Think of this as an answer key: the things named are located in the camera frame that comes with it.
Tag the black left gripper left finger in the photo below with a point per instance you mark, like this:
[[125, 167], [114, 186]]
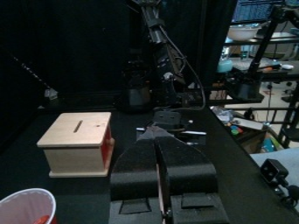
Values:
[[133, 169]]

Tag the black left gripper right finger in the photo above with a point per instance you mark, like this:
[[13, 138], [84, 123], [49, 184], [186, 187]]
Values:
[[190, 172]]

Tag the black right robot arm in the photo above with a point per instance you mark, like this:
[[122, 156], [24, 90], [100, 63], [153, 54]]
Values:
[[161, 58]]

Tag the wooden box with slot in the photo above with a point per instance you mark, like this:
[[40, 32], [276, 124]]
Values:
[[73, 145]]

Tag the box of coloured toys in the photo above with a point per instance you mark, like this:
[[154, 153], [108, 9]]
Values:
[[248, 134]]

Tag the small black webcam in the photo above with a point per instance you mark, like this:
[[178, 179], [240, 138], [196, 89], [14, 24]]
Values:
[[272, 172]]

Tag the teal bottle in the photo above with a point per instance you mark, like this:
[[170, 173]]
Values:
[[224, 66]]

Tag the red plastic cup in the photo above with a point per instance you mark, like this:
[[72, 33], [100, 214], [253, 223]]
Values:
[[22, 208]]

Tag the white bowl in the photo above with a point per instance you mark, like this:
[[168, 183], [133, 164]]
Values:
[[242, 32]]

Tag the white computer mouse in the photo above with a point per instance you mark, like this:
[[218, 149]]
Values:
[[287, 66]]

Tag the computer monitor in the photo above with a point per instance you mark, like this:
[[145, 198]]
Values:
[[254, 10]]

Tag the black metal shelf frame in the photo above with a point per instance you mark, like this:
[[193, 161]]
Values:
[[287, 116]]

